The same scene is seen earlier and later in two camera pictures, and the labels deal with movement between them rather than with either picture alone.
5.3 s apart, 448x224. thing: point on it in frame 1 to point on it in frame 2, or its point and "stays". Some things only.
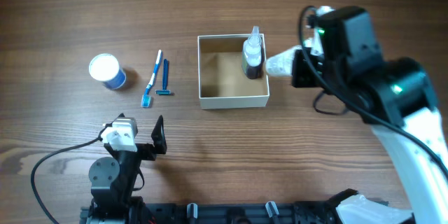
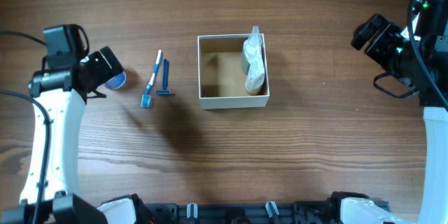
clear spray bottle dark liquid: [252, 55] stays
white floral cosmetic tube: [281, 64] to [255, 77]
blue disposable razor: [164, 90] stays
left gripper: [143, 148] to [110, 62]
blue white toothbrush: [145, 99] stays
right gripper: [301, 68] to [371, 34]
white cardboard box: [222, 82] stays
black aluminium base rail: [259, 213] stays
